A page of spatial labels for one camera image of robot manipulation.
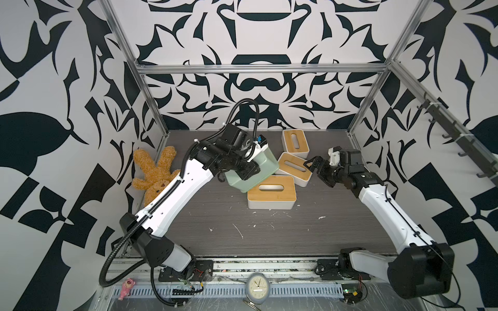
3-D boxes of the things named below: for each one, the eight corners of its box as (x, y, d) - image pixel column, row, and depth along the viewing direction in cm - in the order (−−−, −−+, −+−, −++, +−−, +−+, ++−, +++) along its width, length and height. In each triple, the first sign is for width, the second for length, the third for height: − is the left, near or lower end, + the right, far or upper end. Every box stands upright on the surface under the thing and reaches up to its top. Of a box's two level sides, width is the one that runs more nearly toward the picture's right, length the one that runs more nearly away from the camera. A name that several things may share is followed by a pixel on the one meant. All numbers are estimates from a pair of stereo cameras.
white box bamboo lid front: (247, 209, 91) (247, 200, 84) (247, 183, 100) (247, 172, 93) (294, 209, 92) (297, 200, 84) (290, 183, 101) (293, 173, 93)
